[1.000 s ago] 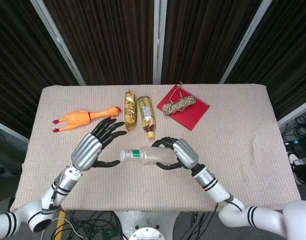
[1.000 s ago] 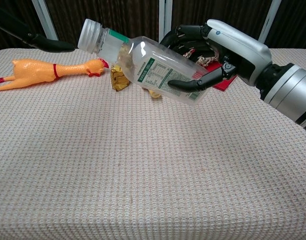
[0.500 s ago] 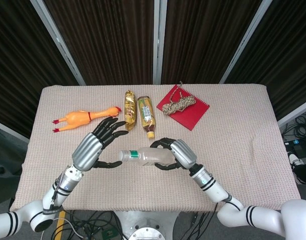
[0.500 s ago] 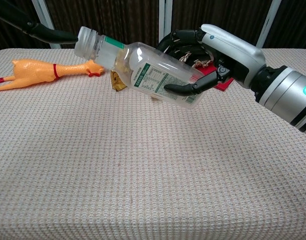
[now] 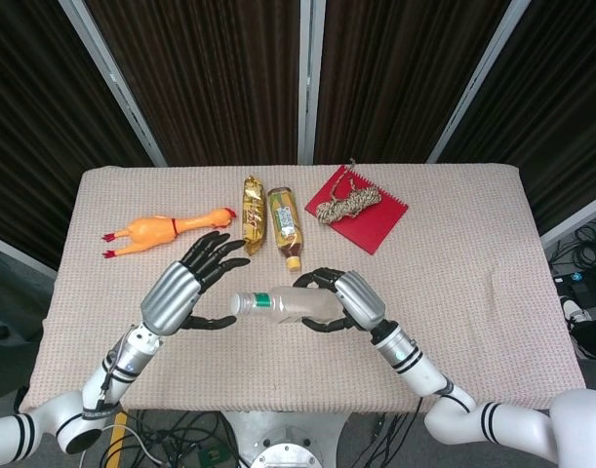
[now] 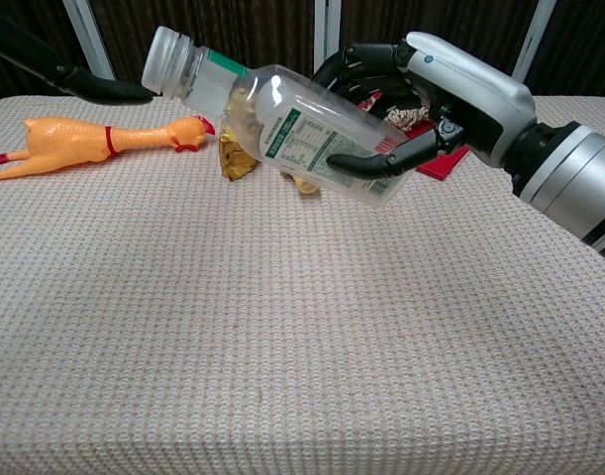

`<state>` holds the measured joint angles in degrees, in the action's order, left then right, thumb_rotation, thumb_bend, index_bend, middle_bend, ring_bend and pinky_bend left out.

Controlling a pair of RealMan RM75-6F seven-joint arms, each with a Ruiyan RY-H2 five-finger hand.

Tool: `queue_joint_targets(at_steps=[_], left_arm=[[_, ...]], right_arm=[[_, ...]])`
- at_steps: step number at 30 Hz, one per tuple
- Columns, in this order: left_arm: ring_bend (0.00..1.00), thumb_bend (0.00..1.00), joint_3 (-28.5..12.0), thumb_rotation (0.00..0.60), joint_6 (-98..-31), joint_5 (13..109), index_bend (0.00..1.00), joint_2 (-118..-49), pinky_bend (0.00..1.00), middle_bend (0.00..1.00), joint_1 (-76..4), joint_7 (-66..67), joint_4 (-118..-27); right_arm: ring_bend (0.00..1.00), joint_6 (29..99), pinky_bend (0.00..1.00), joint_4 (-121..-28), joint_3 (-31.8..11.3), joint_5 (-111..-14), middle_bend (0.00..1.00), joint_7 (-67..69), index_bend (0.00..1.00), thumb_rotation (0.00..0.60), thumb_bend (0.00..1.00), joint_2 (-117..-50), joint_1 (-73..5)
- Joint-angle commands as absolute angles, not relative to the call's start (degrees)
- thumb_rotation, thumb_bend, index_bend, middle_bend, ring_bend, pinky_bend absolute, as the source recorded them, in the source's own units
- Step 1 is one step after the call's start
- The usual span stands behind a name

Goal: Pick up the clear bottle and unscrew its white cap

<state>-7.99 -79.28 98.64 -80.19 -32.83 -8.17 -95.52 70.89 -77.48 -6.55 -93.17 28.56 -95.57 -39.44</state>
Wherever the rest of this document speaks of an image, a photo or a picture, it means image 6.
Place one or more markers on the red spiral notebook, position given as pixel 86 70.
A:
pixel 445 165

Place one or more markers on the yellow rubber chicken toy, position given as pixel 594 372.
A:
pixel 69 141

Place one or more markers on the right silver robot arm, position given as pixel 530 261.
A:
pixel 569 178

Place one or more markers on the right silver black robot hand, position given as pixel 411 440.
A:
pixel 470 99

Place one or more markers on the white plastic bottle cap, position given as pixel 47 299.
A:
pixel 166 62

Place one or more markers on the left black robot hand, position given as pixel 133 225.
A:
pixel 84 86

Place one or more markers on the yellow-capped tea bottle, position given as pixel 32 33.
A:
pixel 307 188

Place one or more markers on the dark brown pleated curtain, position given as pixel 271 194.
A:
pixel 257 22

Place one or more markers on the white frame post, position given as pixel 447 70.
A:
pixel 537 29
pixel 86 39
pixel 327 25

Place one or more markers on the beige woven tablecloth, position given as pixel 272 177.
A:
pixel 232 321

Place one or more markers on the gold foil snack package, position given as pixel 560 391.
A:
pixel 232 165

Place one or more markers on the clear plastic bottle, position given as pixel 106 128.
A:
pixel 292 123

